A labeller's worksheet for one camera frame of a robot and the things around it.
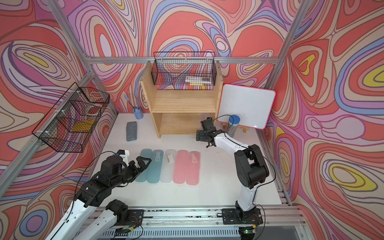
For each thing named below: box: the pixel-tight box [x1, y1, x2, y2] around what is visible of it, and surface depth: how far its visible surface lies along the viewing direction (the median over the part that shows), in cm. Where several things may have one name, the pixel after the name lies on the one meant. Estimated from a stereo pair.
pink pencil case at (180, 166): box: [172, 149, 189, 185], surface depth 93 cm
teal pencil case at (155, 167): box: [146, 149, 164, 184], surface depth 92 cm
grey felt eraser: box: [126, 121, 137, 142], surface depth 109 cm
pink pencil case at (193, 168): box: [186, 151, 201, 186], surface depth 92 cm
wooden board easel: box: [222, 122, 250, 133], surface depth 107 cm
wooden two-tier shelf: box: [139, 60, 224, 139], surface depth 92 cm
